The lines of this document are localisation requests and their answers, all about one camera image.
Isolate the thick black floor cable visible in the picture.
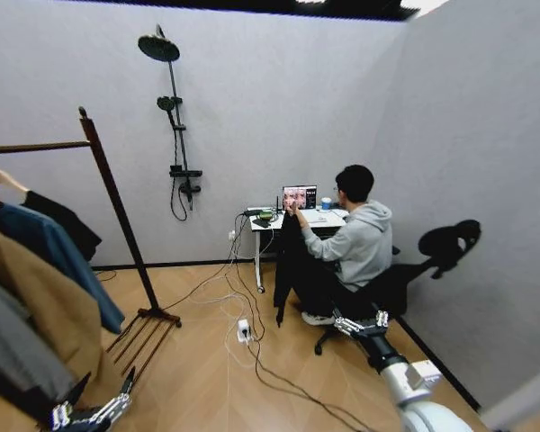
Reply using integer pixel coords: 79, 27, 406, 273
246, 337, 379, 432

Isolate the person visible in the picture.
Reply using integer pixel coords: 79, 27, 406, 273
292, 164, 394, 327

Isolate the black shower column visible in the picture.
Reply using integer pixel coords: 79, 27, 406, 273
138, 24, 204, 212

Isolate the blue hanging garment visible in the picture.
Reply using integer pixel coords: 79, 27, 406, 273
0, 201, 126, 335

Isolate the thin black floor cable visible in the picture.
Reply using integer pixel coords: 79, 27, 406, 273
157, 263, 235, 315

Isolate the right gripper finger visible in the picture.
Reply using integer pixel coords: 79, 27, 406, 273
373, 302, 392, 329
332, 306, 366, 338

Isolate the white power strip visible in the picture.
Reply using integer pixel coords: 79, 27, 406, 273
236, 318, 254, 345

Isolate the black hanging garment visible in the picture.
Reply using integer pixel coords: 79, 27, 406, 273
20, 190, 103, 263

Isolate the grey hanging garment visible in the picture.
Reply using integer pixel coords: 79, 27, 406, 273
0, 269, 78, 409

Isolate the black hand shower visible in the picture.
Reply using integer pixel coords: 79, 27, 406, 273
157, 95, 184, 131

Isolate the black wall fixture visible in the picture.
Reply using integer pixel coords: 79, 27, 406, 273
417, 219, 482, 281

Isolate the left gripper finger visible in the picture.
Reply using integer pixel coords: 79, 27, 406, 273
49, 371, 93, 428
88, 366, 137, 427

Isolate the black office chair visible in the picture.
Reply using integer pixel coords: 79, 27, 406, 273
313, 245, 434, 356

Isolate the black device box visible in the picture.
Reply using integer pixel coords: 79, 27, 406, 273
245, 206, 284, 229

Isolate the laptop screen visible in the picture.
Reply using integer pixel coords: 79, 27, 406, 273
282, 183, 319, 212

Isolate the white floor cable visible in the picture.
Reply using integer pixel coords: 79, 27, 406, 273
219, 227, 275, 368

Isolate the tan hanging coat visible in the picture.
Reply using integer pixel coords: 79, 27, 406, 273
0, 222, 118, 393

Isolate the dark wooden clothes rack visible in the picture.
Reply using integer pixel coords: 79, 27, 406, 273
0, 106, 183, 380

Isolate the light wooden hanger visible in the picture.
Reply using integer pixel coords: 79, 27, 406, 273
0, 168, 32, 204

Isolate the black desk cable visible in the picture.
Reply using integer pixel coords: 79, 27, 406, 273
232, 211, 267, 344

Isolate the long black garment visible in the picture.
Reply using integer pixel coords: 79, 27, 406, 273
273, 211, 309, 327

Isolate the white desk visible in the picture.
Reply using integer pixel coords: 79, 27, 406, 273
244, 206, 348, 295

